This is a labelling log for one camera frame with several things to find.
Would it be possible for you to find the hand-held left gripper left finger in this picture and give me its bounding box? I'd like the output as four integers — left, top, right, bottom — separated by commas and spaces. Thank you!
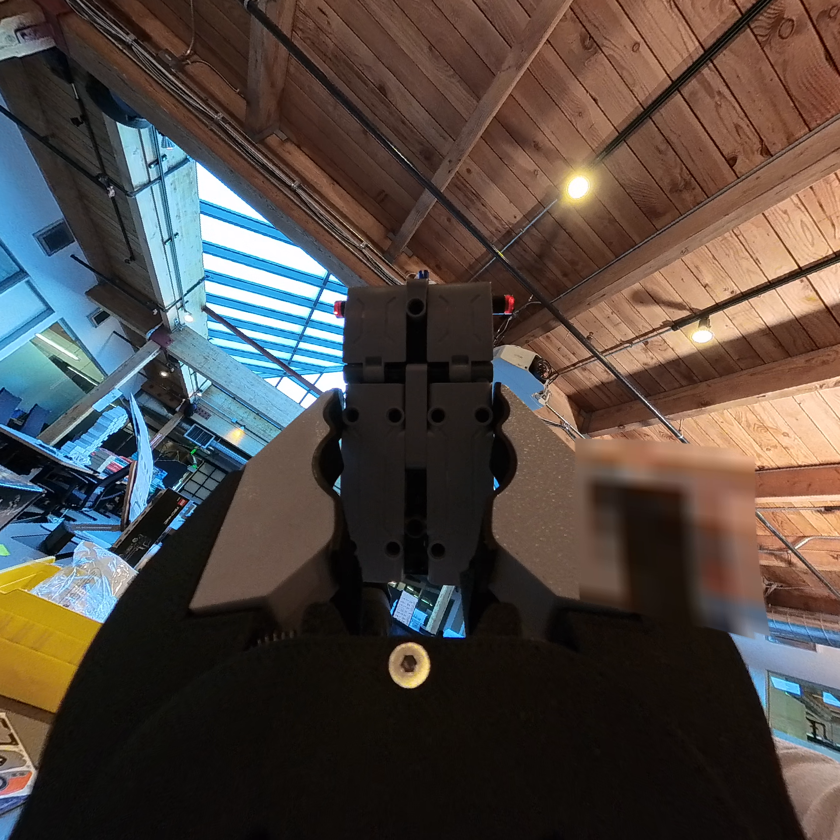
189, 387, 363, 636

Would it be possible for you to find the background office desk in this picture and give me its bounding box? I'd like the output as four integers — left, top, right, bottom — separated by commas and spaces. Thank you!
0, 423, 99, 480

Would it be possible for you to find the glass skylight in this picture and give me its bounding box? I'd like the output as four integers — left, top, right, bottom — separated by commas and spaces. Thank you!
196, 163, 349, 408

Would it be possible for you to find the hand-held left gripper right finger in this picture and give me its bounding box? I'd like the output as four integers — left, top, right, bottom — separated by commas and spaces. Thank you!
462, 383, 581, 636

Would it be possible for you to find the black cardboard box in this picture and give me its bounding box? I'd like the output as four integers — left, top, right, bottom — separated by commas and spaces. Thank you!
110, 488, 193, 569

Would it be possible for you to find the ceiling cable bundle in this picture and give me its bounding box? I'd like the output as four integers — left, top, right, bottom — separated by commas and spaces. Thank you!
64, 0, 403, 283

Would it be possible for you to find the black ceiling track rail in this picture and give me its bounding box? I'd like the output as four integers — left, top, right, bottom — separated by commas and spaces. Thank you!
239, 0, 686, 444

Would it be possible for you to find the yellow plastic bin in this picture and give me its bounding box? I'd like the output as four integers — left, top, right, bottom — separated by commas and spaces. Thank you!
0, 556, 106, 715

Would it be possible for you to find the grey wall vent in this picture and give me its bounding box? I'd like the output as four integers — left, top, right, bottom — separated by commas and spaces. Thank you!
35, 220, 74, 257

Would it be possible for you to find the grey building block assembly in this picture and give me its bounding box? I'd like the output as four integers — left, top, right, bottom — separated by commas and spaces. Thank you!
332, 269, 517, 586

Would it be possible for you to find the black round ceiling fixture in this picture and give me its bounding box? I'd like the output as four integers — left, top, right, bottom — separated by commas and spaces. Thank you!
84, 77, 153, 131

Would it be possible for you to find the clear plastic bag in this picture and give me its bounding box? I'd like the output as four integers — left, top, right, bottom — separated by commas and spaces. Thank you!
29, 541, 140, 623

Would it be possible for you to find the white ceiling projector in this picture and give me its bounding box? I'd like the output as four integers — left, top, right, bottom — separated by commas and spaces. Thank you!
492, 344, 553, 412

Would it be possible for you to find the printed sticker sheet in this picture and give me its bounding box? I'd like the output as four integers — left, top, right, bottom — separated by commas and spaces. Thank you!
0, 711, 35, 816

